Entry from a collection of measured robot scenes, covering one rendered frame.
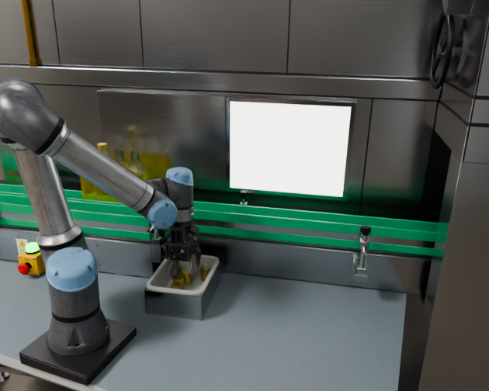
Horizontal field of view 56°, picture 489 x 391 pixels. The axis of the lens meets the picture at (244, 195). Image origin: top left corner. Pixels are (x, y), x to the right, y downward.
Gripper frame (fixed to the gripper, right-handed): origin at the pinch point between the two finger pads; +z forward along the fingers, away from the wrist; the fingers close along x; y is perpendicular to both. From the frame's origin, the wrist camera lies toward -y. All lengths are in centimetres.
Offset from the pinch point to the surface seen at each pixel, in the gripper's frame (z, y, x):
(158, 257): -3.4, -2.6, -9.9
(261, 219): -15.3, -13.8, 21.9
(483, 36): -73, 4, 74
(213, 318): 5.3, 13.6, 12.9
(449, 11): -79, -13, 69
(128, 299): 5.3, 10.1, -15.2
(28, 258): -1, 4, -53
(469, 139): -50, 5, 75
